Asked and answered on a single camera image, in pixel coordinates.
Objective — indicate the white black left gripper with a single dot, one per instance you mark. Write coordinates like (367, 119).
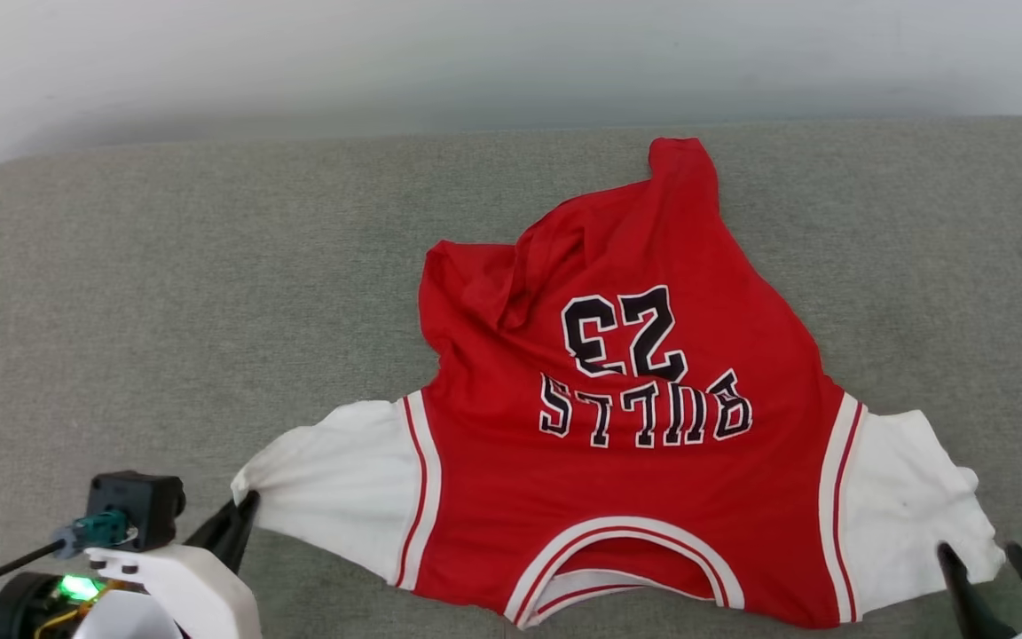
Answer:
(200, 596)

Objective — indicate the red and white basketball jersey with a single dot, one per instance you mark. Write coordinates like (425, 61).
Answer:
(617, 479)

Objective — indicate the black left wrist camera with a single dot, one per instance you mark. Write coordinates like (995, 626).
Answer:
(143, 506)

